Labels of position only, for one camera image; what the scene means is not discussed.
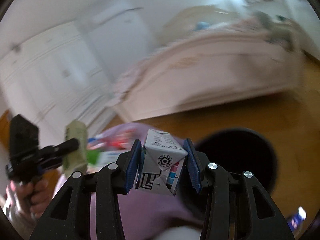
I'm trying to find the pale green paper carton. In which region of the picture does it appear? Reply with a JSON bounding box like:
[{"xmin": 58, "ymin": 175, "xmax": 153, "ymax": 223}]
[{"xmin": 62, "ymin": 120, "xmax": 88, "ymax": 178}]

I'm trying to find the left hand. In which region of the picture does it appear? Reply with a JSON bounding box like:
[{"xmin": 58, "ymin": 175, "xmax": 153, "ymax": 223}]
[{"xmin": 4, "ymin": 177, "xmax": 54, "ymax": 220}]

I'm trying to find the smartphone with lit screen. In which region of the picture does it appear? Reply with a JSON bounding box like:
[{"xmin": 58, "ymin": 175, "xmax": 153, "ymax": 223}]
[{"xmin": 286, "ymin": 206, "xmax": 307, "ymax": 232}]

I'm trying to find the white printed milk carton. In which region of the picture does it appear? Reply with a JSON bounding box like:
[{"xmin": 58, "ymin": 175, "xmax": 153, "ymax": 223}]
[{"xmin": 135, "ymin": 129, "xmax": 188, "ymax": 196}]

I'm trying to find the cream ornate bed frame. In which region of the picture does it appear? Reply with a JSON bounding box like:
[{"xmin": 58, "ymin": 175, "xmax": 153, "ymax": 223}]
[{"xmin": 108, "ymin": 11, "xmax": 304, "ymax": 122}]

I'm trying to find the black round trash bin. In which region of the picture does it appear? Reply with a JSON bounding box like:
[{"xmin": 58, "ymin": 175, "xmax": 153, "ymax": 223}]
[{"xmin": 178, "ymin": 127, "xmax": 279, "ymax": 222}]

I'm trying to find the white wardrobe cabinet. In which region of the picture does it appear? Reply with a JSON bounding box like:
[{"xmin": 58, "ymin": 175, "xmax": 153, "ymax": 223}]
[{"xmin": 1, "ymin": 0, "xmax": 148, "ymax": 144}]

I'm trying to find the purple tablecloth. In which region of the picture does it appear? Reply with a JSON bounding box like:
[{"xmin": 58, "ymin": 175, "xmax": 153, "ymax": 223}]
[{"xmin": 90, "ymin": 123, "xmax": 203, "ymax": 239}]

